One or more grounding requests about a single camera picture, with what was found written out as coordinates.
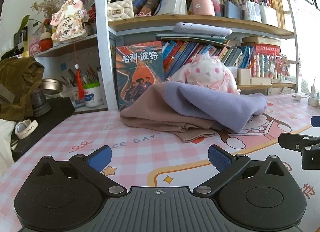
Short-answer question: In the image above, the white wristwatch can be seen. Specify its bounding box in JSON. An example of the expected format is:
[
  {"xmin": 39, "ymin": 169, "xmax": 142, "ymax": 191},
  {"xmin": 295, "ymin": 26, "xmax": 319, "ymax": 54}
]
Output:
[{"xmin": 15, "ymin": 120, "xmax": 39, "ymax": 140}]

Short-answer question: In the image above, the white metal bookshelf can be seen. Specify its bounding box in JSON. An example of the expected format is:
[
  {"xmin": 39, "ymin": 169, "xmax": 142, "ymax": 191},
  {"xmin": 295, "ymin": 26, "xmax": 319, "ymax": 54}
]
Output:
[{"xmin": 35, "ymin": 0, "xmax": 297, "ymax": 110}]

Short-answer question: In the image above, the metal bowl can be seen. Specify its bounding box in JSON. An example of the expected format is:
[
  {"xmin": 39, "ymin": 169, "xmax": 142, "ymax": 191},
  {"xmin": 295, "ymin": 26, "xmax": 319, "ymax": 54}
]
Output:
[{"xmin": 41, "ymin": 78, "xmax": 63, "ymax": 95}]

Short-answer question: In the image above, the pink white plush bunny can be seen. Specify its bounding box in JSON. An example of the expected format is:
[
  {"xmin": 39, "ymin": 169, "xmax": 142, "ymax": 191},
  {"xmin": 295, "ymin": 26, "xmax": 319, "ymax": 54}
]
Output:
[{"xmin": 167, "ymin": 53, "xmax": 240, "ymax": 94}]

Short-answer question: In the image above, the red tassel pendant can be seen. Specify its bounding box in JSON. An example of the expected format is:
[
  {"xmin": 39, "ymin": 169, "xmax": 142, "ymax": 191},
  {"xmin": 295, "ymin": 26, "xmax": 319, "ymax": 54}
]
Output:
[{"xmin": 73, "ymin": 43, "xmax": 84, "ymax": 99}]

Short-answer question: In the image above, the white pen holder cup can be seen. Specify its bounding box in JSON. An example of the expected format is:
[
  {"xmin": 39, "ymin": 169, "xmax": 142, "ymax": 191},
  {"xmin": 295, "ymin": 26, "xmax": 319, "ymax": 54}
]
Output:
[{"xmin": 83, "ymin": 82, "xmax": 103, "ymax": 108}]

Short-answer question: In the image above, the pink checkered desk mat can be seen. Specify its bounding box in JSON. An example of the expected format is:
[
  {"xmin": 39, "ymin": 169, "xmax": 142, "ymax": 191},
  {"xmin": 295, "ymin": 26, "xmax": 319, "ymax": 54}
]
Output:
[{"xmin": 1, "ymin": 95, "xmax": 319, "ymax": 231}]

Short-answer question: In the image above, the Harry Potter book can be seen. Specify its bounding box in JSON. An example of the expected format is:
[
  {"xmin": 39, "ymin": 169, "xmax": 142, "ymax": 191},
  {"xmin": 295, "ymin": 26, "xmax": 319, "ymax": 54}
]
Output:
[{"xmin": 116, "ymin": 41, "xmax": 164, "ymax": 110}]

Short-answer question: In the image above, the pink bunny charm ornament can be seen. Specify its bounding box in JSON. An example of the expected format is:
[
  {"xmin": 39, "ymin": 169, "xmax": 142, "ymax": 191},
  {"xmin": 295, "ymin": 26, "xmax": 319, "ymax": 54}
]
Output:
[{"xmin": 50, "ymin": 0, "xmax": 87, "ymax": 43}]

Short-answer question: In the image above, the olive brown jacket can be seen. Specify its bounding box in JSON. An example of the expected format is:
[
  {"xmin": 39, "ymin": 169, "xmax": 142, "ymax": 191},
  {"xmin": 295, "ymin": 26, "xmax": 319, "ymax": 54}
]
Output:
[{"xmin": 1, "ymin": 57, "xmax": 44, "ymax": 122}]

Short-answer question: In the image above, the cream quilted pearl handbag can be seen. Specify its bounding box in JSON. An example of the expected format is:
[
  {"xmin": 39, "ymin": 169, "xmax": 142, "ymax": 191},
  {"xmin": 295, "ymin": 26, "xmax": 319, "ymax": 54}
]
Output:
[{"xmin": 106, "ymin": 0, "xmax": 135, "ymax": 22}]

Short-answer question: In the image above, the purple and pink sweater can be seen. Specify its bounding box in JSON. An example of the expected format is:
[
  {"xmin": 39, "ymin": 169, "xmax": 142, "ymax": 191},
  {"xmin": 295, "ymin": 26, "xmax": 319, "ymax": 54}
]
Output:
[{"xmin": 120, "ymin": 82, "xmax": 267, "ymax": 143}]

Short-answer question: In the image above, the white cloth pile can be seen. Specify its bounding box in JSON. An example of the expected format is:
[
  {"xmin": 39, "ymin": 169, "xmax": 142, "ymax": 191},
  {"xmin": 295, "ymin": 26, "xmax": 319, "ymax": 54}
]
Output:
[{"xmin": 0, "ymin": 119, "xmax": 16, "ymax": 177}]

